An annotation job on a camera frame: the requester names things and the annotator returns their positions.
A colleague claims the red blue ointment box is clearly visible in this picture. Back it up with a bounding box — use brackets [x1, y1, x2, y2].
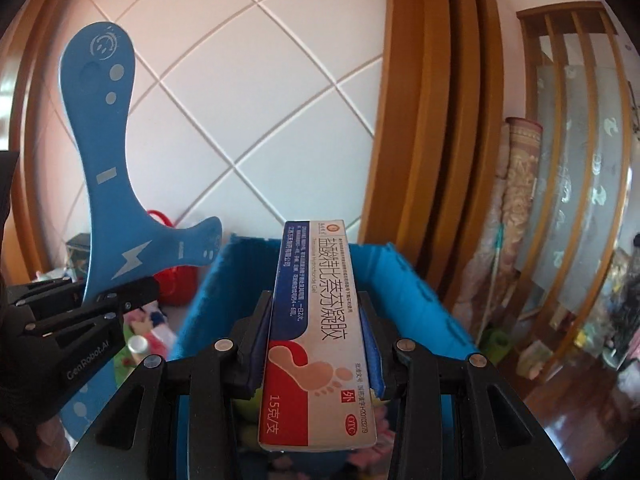
[257, 219, 377, 452]

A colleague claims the green handled mop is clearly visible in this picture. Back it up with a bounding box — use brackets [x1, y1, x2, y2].
[475, 222, 511, 361]

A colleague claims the white medicine bottle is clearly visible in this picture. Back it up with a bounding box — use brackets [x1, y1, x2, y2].
[126, 335, 151, 367]

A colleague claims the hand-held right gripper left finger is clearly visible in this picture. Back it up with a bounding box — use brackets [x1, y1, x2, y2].
[55, 290, 276, 480]

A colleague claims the blue boomerang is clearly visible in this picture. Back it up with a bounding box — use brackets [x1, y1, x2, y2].
[59, 22, 223, 441]

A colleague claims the blue plastic crate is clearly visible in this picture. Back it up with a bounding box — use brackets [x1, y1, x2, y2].
[167, 234, 480, 480]

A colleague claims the wooden frosted glass partition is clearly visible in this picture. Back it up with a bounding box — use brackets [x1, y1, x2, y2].
[517, 2, 640, 361]

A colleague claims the rolled patterned carpet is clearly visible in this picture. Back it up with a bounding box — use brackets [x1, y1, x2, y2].
[457, 117, 541, 311]

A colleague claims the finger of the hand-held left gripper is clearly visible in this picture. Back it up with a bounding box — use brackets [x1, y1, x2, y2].
[22, 276, 161, 356]
[6, 274, 87, 311]

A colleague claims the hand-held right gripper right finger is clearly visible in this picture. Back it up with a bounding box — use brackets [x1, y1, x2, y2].
[357, 290, 576, 480]

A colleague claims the red bear suitcase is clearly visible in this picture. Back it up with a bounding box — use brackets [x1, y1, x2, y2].
[147, 210, 206, 306]

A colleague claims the dark gift box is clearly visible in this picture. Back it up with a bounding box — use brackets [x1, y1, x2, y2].
[66, 234, 93, 271]

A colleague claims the person's left hand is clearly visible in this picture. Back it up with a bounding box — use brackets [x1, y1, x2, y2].
[0, 400, 66, 480]

